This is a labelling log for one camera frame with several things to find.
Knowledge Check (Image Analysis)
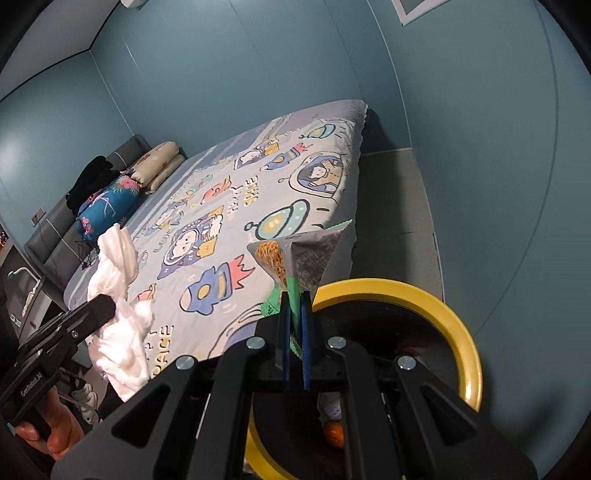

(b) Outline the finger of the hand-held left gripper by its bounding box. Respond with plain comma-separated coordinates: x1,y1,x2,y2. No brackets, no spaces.
46,294,117,352

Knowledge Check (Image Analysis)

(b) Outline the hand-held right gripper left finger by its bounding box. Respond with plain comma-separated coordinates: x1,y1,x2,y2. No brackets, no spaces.
51,292,293,480

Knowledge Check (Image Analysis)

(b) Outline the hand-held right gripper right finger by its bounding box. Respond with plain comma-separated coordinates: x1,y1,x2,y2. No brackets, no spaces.
300,298,539,480

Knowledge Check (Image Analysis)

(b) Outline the pale cloth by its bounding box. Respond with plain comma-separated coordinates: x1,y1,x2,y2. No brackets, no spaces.
85,223,155,403

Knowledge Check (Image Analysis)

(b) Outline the white tissue wad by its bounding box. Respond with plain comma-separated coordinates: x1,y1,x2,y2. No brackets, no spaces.
318,391,343,420

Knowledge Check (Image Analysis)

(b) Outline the green snack packet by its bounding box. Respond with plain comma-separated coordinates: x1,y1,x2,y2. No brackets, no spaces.
247,220,354,365

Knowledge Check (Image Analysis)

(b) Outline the large orange peel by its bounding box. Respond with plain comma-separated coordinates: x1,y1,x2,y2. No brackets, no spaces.
322,421,346,449

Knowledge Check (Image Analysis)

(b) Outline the yellow rimmed black trash bin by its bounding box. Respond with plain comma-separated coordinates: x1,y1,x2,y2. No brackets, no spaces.
247,278,483,480

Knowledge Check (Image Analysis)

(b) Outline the person's left hand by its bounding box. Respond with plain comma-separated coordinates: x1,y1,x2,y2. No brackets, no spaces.
14,385,85,460

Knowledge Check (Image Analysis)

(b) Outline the white shelf unit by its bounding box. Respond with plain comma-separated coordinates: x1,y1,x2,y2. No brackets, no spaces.
0,226,65,337

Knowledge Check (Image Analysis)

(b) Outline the white shoe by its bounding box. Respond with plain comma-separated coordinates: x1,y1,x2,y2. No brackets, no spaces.
71,382,100,424

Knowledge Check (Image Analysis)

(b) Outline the grey padded headboard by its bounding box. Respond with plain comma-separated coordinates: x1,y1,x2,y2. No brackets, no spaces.
23,134,188,264

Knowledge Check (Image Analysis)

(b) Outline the blue floral folded quilt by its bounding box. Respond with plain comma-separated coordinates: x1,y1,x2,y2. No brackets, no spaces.
76,172,141,241

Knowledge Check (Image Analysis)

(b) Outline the black folded clothing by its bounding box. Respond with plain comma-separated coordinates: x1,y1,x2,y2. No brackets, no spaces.
65,156,116,215

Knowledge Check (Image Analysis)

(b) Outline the bed with cartoon sheet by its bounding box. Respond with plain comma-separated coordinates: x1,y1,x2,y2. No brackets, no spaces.
62,98,370,370

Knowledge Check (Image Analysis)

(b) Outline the beige patterned folded quilt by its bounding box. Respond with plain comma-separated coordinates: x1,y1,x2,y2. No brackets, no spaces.
129,141,185,195

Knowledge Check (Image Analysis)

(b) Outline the white framed window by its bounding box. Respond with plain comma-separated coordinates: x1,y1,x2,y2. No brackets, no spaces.
392,0,455,27

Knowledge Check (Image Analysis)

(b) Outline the black charging cable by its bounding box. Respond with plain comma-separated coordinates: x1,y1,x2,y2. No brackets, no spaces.
78,233,100,271

